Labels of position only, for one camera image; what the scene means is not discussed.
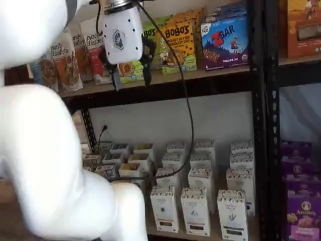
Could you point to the small white box yellow label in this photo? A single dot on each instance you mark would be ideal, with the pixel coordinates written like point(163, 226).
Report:
point(138, 160)
point(130, 170)
point(143, 149)

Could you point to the white box pink strip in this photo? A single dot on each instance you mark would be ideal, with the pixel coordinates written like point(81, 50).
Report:
point(204, 145)
point(200, 178)
point(200, 159)
point(195, 211)

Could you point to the Purely Elizabeth granola bag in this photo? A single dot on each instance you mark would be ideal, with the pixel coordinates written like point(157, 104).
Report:
point(94, 50)
point(49, 72)
point(84, 57)
point(66, 65)

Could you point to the beige cardboard piece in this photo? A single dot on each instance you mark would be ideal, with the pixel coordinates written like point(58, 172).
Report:
point(77, 125)

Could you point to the white box orange strip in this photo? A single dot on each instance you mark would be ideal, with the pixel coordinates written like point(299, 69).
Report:
point(166, 178)
point(175, 146)
point(173, 160)
point(164, 208)

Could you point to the small white box brown label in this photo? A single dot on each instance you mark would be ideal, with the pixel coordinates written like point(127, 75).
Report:
point(92, 160)

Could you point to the black metal shelf rack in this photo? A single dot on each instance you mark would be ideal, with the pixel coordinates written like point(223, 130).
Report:
point(273, 125)
point(255, 125)

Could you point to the orange snack box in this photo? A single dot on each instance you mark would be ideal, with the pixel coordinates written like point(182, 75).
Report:
point(301, 37)

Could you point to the blue snack package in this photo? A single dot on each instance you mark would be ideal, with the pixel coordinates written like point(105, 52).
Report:
point(37, 74)

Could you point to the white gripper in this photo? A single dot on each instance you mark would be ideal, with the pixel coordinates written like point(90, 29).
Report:
point(123, 35)

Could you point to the purple Annie's box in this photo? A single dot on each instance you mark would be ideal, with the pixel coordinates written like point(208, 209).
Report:
point(296, 150)
point(303, 221)
point(303, 187)
point(298, 168)

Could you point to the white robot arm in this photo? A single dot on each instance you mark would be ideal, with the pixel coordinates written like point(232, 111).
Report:
point(37, 150)

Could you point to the small white box blue label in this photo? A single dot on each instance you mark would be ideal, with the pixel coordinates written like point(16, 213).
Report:
point(120, 148)
point(113, 159)
point(106, 172)

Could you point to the yellow Bobo's box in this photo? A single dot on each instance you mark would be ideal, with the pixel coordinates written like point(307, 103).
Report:
point(178, 45)
point(198, 15)

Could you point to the white box green strip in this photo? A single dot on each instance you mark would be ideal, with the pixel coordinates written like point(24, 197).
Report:
point(232, 213)
point(242, 160)
point(239, 179)
point(242, 146)

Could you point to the green Bobo's box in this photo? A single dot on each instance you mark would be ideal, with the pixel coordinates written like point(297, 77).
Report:
point(150, 25)
point(130, 72)

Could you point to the blue ZBar box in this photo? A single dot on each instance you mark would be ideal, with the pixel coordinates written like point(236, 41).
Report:
point(225, 11)
point(225, 45)

